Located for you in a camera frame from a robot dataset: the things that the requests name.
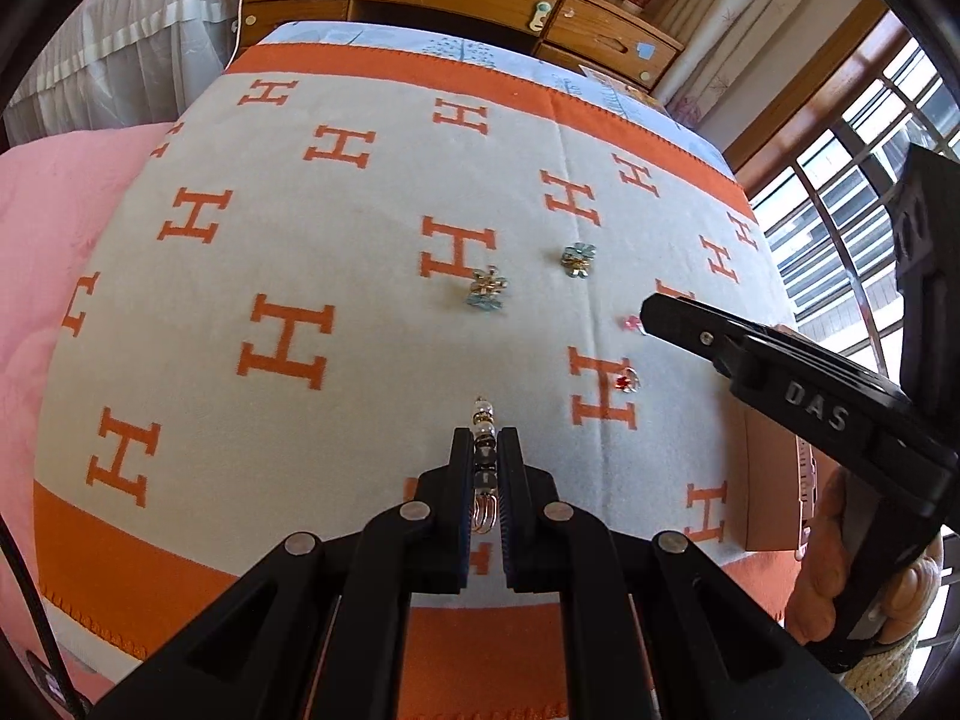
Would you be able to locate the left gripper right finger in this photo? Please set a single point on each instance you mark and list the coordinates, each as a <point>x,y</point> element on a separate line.
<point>551,546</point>

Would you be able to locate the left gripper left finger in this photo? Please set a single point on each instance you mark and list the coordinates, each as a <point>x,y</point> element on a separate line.
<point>420,546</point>

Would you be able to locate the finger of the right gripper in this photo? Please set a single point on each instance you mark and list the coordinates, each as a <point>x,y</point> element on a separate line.
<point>731,344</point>

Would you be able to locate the pearl safety pin brooch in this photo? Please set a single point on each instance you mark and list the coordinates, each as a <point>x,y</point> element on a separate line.
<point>485,503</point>

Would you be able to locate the green flower brooch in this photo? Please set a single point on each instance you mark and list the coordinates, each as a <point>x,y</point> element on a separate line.
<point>577,259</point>

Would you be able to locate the gold cross flower brooch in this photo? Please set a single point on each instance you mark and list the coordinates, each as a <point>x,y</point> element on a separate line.
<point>486,289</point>

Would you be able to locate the right human hand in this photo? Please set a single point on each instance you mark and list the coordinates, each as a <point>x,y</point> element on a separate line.
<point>810,615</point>

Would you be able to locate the pink tray box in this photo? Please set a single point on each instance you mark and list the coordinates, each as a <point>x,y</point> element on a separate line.
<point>782,489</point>

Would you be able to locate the window metal grille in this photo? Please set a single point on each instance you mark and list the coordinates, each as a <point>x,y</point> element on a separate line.
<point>823,214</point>

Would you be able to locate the orange beige H blanket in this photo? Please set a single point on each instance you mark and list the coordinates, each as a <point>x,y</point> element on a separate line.
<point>328,216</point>

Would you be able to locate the magazine on bed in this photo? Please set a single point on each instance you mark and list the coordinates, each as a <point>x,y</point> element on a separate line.
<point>611,82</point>

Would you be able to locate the floral curtain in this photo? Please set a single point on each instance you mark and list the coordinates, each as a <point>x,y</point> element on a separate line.
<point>737,56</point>

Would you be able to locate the blue patterned bed sheet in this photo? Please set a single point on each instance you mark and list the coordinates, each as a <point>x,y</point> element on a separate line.
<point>466,51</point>

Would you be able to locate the wooden desk with drawers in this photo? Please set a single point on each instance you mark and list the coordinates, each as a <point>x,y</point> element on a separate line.
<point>573,34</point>

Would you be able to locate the pink bed sheet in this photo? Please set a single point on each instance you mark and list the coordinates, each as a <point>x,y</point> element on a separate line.
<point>57,198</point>

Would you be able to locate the white lace covered piano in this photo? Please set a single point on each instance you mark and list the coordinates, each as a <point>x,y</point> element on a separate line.
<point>117,63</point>

